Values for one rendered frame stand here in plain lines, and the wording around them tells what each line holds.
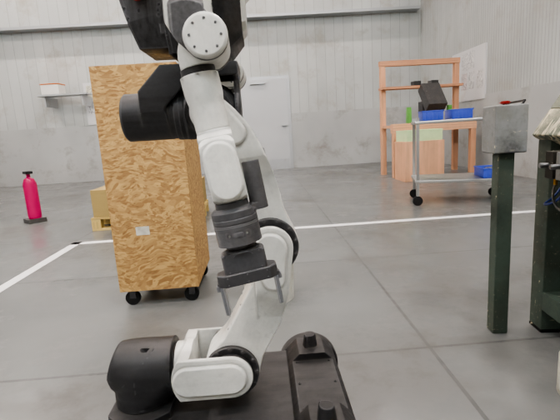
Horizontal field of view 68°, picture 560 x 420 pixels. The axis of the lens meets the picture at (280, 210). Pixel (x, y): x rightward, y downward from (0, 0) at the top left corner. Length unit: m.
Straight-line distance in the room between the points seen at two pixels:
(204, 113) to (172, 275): 1.62
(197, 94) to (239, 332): 0.62
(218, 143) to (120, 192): 1.56
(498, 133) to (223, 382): 1.31
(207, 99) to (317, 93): 9.51
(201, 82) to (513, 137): 1.30
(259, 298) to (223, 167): 0.41
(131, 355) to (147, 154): 1.25
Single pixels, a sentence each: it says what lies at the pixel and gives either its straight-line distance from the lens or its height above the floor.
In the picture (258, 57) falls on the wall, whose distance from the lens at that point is 10.29.
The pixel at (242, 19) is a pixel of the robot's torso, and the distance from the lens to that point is 1.02.
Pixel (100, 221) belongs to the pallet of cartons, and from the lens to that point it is 4.65.
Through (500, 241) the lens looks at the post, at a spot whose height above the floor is 0.40.
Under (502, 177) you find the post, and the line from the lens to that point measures 1.84.
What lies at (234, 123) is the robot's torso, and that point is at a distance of 0.97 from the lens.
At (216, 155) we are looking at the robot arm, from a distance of 0.76.
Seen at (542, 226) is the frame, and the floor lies 0.45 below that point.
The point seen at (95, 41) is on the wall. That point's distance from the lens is 10.99.
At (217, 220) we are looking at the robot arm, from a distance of 0.80.
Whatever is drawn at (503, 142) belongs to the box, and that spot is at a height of 0.79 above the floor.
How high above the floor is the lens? 0.88
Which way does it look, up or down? 11 degrees down
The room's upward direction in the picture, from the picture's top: 4 degrees counter-clockwise
